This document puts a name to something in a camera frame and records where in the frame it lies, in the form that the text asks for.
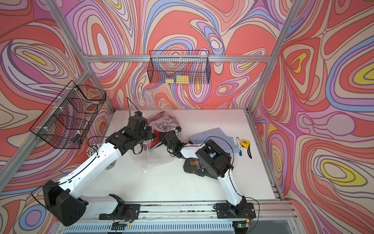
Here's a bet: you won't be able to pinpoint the clear plastic vacuum bag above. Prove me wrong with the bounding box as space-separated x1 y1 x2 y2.
131 111 183 173

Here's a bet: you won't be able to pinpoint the light blue shirt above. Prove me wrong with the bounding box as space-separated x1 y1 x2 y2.
189 128 240 154

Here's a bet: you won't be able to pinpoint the red black buffalo plaid shirt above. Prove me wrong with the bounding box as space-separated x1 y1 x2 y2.
147 111 180 148

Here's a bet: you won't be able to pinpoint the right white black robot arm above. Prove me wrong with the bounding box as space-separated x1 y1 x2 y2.
160 130 247 216

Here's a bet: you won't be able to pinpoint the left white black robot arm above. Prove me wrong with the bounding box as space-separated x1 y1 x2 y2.
43 111 153 226

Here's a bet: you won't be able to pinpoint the bundle of white sticks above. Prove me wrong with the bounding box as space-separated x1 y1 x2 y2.
86 143 101 157

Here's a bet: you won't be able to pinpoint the yellow sticky note blocks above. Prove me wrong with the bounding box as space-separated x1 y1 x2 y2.
165 75 190 84

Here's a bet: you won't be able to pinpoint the blue white marker pen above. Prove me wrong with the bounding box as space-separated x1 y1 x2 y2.
236 137 243 156

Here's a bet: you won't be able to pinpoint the yellow tape measure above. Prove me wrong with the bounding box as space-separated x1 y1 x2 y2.
241 139 252 159

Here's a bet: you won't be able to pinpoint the black wire basket back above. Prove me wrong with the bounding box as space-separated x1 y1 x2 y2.
147 49 211 84

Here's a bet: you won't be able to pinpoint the black wire basket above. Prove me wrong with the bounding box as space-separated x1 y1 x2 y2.
30 81 106 149
147 49 211 84

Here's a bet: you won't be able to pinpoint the black wire basket left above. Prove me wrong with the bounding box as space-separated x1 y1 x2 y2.
30 81 106 149

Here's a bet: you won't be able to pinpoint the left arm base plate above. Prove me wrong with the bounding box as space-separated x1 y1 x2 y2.
99 204 140 221

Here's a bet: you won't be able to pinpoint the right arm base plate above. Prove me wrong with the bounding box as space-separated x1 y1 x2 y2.
213 202 257 220

